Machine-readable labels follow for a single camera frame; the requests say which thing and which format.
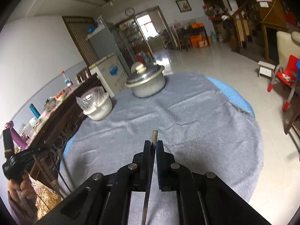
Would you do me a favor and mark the white bowl with plastic bag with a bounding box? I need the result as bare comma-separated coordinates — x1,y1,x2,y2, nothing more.
76,86,112,121

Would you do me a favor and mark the round wall clock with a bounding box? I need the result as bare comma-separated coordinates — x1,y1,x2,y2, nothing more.
124,7,135,17

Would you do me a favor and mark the purple thermos bottle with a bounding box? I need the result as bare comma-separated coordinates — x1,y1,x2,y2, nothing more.
4,121,27,150

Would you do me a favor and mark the person's left hand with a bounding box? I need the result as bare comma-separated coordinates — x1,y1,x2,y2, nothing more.
8,173,37,203

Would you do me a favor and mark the blue thermos bottle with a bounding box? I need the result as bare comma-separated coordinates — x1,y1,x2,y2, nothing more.
29,103,41,119

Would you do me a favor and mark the grey table cloth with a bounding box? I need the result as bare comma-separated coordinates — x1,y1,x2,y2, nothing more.
58,71,265,225

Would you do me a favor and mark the grey refrigerator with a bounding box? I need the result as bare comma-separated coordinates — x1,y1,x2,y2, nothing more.
86,17,134,75

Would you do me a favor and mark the carved wooden sideboard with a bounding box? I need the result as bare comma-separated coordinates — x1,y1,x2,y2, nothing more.
27,75,102,193

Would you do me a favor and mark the aluminium pot with lid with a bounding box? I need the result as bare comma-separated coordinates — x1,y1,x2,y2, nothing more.
124,62,166,98

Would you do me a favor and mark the clear plastic bottle red cap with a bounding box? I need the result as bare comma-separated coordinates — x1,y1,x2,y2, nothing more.
61,71,73,89

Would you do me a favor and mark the small white step stool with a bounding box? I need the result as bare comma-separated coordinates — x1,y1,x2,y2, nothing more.
257,60,276,78

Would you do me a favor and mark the red child chair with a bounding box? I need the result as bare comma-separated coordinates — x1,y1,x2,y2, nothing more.
267,55,299,112

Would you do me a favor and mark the framed wall picture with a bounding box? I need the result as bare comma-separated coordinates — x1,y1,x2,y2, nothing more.
176,0,192,13

